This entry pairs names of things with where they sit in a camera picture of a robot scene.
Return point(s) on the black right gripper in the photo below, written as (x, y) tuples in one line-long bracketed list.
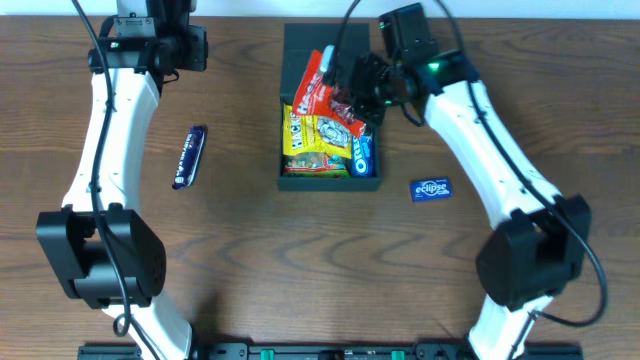
[(367, 87)]

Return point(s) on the blue Eclipse mint box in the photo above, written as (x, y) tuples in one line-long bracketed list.
[(430, 190)]

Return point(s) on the blue Oreo cookie pack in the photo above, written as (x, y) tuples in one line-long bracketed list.
[(362, 161)]

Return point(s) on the green Haribo gummy bag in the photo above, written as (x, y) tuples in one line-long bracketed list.
[(316, 165)]

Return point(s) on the dark blue Cadbury chocolate bar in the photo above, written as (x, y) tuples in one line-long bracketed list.
[(190, 157)]

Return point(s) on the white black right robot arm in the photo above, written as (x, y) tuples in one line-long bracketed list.
[(538, 241)]

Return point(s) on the red Hacks candy bag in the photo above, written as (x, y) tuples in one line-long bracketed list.
[(314, 97)]

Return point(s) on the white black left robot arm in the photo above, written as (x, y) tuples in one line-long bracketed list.
[(99, 247)]

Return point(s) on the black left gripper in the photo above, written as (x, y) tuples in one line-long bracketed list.
[(197, 47)]

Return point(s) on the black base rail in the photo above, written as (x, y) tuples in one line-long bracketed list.
[(325, 352)]

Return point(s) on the yellow Hacks candy bag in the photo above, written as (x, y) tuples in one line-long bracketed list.
[(312, 133)]

